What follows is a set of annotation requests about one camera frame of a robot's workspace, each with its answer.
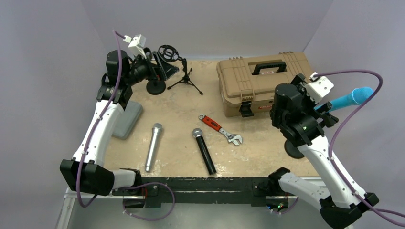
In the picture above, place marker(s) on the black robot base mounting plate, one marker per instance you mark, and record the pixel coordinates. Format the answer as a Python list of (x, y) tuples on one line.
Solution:
[(254, 191)]

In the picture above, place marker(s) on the blue foam covered microphone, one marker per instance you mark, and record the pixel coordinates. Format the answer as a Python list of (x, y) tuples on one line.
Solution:
[(356, 97)]

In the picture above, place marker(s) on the red handled adjustable wrench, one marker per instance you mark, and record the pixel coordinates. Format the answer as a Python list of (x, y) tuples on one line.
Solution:
[(231, 138)]

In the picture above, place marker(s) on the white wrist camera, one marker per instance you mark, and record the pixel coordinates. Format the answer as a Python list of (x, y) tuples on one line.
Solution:
[(136, 44), (325, 85)]

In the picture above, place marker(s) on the silver mesh head microphone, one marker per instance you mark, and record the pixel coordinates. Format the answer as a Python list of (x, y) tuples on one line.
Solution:
[(157, 130)]

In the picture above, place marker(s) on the black round base mic stand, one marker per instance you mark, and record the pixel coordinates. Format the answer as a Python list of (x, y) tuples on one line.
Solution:
[(156, 75)]

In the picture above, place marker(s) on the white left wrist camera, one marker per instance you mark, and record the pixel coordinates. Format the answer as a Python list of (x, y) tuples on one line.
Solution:
[(136, 44)]

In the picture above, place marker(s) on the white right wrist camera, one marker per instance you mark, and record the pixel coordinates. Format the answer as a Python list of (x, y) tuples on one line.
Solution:
[(325, 85)]

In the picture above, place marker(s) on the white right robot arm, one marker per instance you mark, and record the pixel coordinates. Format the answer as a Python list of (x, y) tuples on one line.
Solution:
[(297, 113)]

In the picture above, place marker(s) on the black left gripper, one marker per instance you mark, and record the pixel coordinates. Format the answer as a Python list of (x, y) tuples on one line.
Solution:
[(166, 69)]

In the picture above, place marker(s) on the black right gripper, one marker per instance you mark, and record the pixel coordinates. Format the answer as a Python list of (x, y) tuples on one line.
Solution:
[(300, 81)]

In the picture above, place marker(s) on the black microphone with mesh head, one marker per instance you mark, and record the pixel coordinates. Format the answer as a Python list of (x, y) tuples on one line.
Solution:
[(198, 135)]

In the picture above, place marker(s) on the tan plastic tool case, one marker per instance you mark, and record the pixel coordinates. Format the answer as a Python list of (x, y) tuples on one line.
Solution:
[(247, 85)]

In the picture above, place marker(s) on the aluminium table frame rails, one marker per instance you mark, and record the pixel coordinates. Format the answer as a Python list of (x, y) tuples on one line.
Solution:
[(84, 200)]

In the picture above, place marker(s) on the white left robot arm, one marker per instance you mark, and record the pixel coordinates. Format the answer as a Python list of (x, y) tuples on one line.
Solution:
[(85, 172)]

